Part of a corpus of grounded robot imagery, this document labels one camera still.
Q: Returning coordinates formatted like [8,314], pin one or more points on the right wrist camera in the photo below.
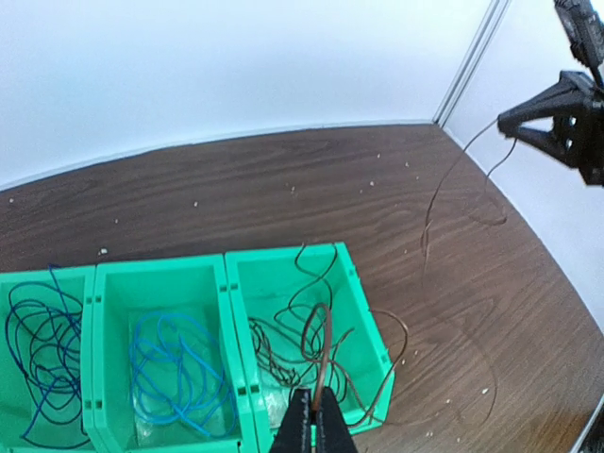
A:
[584,30]

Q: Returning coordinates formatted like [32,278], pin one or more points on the front aluminium rail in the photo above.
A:
[591,439]

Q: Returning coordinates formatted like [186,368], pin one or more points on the right aluminium frame post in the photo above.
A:
[487,28]

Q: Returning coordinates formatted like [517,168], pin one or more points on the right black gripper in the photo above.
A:
[576,103]

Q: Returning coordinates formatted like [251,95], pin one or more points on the middle green bin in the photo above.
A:
[163,370]

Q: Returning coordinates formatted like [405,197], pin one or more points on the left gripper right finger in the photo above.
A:
[331,431]

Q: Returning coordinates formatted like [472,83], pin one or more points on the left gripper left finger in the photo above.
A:
[294,433]

